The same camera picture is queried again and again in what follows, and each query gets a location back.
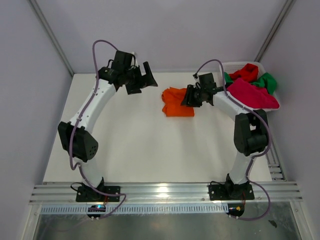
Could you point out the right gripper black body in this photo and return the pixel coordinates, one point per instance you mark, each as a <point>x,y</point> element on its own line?
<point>192,95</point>

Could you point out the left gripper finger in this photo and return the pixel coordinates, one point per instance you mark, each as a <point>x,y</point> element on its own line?
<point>148,79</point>
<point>133,89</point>

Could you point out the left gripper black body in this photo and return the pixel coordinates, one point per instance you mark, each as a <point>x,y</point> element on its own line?
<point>139,80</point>

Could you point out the orange t shirt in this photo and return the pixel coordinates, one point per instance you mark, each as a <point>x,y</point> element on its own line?
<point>172,99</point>

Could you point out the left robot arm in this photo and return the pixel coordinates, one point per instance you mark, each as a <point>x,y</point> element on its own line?
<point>76,135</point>

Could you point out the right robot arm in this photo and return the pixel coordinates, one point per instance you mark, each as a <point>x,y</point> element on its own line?
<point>251,139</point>

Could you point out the white plastic basket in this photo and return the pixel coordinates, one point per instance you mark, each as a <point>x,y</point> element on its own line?
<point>231,67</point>

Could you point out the magenta t shirt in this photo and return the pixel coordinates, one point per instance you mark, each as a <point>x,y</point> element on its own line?
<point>252,96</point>

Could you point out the red t shirt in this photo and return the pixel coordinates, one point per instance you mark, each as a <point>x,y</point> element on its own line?
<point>249,73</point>

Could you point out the green t shirt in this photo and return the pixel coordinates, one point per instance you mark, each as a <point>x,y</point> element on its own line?
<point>266,81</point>

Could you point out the right controller board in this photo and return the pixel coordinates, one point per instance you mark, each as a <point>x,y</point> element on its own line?
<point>235,210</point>

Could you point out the controller board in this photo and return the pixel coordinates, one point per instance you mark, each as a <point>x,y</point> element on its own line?
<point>96,211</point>
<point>235,210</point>

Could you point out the left controller board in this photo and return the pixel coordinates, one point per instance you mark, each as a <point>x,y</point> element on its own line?
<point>96,211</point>

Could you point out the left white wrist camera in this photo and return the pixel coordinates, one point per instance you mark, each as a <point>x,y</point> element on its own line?
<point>134,53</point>

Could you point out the left frame post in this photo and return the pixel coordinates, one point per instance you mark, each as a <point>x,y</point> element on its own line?
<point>51,35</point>

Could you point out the frame post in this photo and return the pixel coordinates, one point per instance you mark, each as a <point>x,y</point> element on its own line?
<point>51,35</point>
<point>276,26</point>

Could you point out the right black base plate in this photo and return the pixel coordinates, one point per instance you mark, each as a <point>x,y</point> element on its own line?
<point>229,191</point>

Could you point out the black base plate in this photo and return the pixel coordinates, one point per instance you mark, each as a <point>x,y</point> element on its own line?
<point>87,194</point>
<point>229,191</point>

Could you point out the white slotted cable duct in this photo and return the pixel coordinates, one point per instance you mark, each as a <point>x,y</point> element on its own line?
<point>140,209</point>

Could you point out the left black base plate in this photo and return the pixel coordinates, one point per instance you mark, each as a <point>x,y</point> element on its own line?
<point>87,194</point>

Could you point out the right frame post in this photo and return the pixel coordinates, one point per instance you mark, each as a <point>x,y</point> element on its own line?
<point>276,26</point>

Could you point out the aluminium front rail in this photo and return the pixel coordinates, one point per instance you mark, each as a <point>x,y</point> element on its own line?
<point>164,193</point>

